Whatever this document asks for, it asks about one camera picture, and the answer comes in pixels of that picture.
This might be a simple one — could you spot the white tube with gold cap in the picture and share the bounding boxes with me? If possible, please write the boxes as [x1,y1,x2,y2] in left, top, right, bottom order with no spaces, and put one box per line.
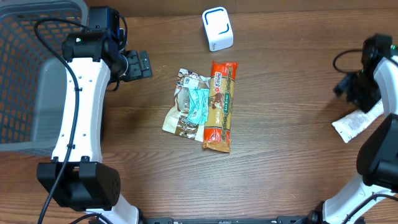
[332,100,384,143]

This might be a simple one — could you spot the dried mushroom pouch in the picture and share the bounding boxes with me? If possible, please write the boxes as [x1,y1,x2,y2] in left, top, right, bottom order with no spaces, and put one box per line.
[162,68,210,142]

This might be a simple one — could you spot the green tissue packet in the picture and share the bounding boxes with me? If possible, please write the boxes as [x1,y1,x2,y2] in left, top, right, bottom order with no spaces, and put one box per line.
[188,88,209,124]

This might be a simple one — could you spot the orange spaghetti pasta package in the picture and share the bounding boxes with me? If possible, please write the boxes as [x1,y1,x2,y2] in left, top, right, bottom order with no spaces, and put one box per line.
[203,62,239,153]

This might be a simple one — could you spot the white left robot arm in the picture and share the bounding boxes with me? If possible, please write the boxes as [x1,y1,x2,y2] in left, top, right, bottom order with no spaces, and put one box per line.
[37,6,152,223]

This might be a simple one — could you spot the white barcode scanner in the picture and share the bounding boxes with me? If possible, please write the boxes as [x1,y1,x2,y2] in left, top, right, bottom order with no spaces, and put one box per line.
[202,6,234,52]

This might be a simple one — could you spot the grey plastic shopping basket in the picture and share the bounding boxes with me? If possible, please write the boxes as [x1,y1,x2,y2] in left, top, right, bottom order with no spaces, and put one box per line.
[1,0,88,156]

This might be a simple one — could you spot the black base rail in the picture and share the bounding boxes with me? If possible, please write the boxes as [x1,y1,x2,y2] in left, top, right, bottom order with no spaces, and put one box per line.
[88,215,366,224]

